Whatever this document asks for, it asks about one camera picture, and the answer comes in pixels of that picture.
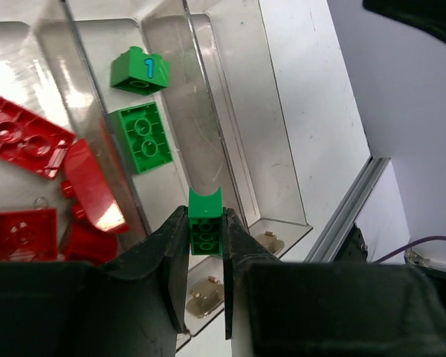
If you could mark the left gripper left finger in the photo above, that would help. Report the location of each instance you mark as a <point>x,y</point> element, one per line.
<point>132,305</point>

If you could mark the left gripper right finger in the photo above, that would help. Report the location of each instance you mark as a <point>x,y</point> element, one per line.
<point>272,308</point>

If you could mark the red rounded lego brick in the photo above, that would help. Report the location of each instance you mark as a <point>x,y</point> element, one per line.
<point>86,183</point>

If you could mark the tiny green lego brick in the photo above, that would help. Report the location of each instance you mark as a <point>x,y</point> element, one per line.
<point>205,223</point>

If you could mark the small red lego brick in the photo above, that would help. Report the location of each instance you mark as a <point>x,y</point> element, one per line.
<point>28,235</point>

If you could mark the large red lego brick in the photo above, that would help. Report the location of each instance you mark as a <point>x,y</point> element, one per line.
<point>32,142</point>

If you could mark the green number one lego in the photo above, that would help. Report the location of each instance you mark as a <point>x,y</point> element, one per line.
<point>140,73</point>

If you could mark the small red lego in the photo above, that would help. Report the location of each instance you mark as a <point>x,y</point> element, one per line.
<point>83,242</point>

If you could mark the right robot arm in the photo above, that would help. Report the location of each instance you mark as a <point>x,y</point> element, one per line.
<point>428,16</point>

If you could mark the clear bin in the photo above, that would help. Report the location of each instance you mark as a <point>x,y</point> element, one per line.
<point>200,160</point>
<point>45,67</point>
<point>237,60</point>

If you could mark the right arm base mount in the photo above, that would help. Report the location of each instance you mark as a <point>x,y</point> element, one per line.
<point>426,286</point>

